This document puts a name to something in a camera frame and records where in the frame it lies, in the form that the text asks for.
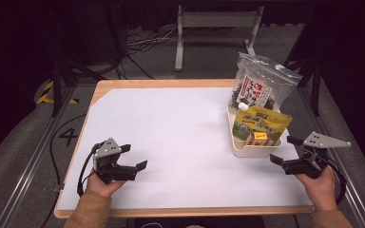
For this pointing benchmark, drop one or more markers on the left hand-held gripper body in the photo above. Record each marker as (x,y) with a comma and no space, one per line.
(107,148)

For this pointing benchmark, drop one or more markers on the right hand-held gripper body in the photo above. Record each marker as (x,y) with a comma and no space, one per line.
(323,142)

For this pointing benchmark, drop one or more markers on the small yellow red box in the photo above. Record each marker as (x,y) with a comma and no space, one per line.
(259,138)

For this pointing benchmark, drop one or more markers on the white plastic bin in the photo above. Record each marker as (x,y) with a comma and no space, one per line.
(250,152)

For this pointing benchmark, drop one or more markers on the yellow green spouted pouch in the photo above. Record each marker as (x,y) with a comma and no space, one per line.
(263,122)

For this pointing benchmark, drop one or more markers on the clear dried seaweed bag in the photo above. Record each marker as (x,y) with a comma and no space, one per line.
(259,79)

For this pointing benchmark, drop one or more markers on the person's left hand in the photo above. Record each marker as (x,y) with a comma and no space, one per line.
(101,188)

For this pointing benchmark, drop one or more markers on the person's right hand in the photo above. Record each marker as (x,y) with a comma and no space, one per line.
(321,193)

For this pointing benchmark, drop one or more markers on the black metal stand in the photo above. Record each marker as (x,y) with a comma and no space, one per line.
(315,95)

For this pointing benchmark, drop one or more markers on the white table mat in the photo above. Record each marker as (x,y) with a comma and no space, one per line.
(171,126)

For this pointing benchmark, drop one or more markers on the black tripod stand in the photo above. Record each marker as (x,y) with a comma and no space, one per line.
(57,88)

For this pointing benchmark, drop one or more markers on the person's dark lap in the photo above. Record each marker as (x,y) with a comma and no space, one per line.
(196,222)

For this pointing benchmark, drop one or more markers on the yellow black hazard tape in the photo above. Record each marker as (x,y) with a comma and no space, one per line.
(46,93)

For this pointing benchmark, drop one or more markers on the grey metal stand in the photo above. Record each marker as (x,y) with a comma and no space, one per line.
(217,19)

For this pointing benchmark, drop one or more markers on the aluminium floor rail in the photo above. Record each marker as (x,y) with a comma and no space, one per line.
(34,158)
(358,177)

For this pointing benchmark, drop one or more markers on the small metal bracket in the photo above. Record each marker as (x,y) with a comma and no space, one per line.
(57,188)

